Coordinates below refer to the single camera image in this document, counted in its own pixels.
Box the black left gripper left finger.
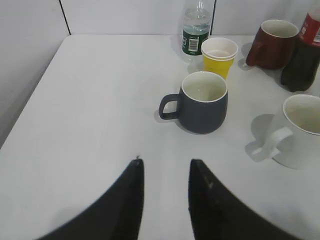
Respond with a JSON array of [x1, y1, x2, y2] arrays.
[[42, 158, 145, 240]]

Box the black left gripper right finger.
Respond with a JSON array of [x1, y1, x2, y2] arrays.
[[188, 159, 320, 240]]

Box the gray ceramic mug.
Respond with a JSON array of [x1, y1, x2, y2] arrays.
[[158, 71, 228, 134]]

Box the yellow paper cup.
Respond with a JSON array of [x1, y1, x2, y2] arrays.
[[201, 37, 239, 80]]

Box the white ceramic mug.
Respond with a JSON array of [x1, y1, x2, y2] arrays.
[[251, 94, 320, 170]]

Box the cola bottle red label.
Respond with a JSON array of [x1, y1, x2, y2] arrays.
[[280, 0, 320, 92]]

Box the dark red ceramic mug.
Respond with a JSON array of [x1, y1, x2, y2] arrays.
[[245, 19, 299, 70]]

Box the clear water bottle green label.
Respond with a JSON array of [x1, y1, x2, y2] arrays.
[[182, 0, 212, 63]]

